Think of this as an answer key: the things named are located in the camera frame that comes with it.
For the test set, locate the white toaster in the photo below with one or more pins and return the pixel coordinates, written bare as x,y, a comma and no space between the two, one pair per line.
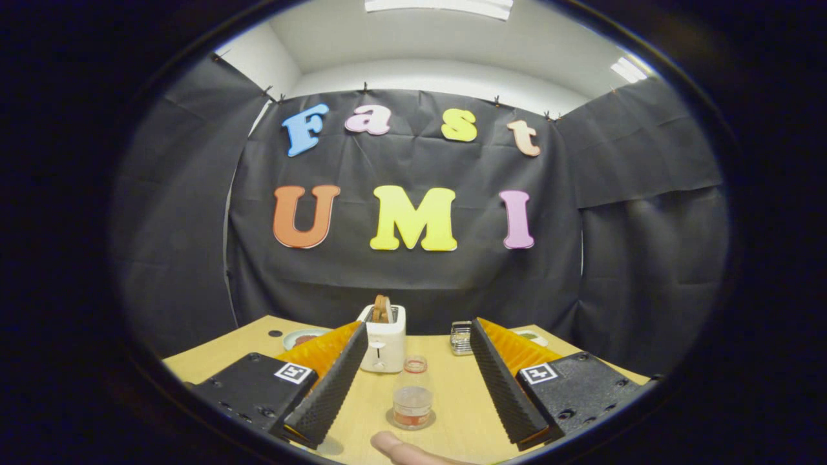
384,345

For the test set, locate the long ceiling light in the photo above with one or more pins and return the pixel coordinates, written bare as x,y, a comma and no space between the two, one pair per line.
439,6

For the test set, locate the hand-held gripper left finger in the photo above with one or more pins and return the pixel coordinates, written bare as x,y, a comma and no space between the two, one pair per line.
336,387

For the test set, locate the reddish brown food piece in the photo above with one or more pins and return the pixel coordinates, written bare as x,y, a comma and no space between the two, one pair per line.
303,339

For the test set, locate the clear plastic juice bottle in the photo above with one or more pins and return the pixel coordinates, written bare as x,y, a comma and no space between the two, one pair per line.
412,403

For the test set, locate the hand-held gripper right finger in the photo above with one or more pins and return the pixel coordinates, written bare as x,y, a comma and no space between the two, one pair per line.
504,387

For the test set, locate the pale green plate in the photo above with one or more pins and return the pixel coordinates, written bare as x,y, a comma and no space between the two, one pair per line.
289,339

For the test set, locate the small ceiling light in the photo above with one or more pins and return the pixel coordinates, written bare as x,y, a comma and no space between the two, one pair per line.
630,70

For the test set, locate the small white green dish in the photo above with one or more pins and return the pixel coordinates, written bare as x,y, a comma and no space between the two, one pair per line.
533,336

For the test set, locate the brown round coaster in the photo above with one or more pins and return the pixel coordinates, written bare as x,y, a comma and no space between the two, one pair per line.
389,420

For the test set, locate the wooden table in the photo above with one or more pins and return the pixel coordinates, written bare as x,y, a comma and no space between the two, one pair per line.
446,387

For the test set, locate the brown toast slice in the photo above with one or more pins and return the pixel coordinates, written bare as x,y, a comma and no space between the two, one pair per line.
381,310

